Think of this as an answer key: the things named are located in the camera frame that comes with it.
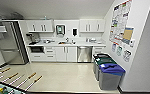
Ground small white wall sign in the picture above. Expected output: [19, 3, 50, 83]
[122, 49, 133, 63]

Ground grey bin with green lid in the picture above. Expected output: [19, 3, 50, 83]
[94, 56, 119, 81]

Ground stainless steel dishwasher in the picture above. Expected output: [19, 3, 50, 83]
[77, 45, 93, 63]

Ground white wall cabinet, bottle atop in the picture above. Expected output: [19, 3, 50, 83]
[25, 19, 54, 34]

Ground small green wall sign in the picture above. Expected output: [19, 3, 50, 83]
[116, 45, 124, 57]

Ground white wall cabinet three doors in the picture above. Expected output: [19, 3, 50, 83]
[79, 18, 106, 33]

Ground stainless steel refrigerator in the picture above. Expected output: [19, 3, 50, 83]
[0, 20, 29, 66]

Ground black built-in microwave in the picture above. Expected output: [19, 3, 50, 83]
[29, 46, 45, 54]

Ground chrome sink faucet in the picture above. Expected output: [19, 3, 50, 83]
[64, 37, 70, 43]

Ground white drawer cabinet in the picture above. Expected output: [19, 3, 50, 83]
[92, 45, 107, 56]
[44, 46, 57, 62]

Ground white two-door sink cabinet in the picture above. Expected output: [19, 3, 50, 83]
[55, 45, 78, 63]

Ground steel kitchen sink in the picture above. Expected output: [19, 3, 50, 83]
[58, 41, 73, 45]

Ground steel paper towel dispenser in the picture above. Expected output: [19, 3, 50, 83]
[55, 24, 66, 36]

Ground grey bin with blue lid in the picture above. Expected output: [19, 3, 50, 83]
[98, 62, 126, 91]

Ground white paper sheet on refrigerator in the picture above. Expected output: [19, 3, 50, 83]
[0, 24, 8, 34]

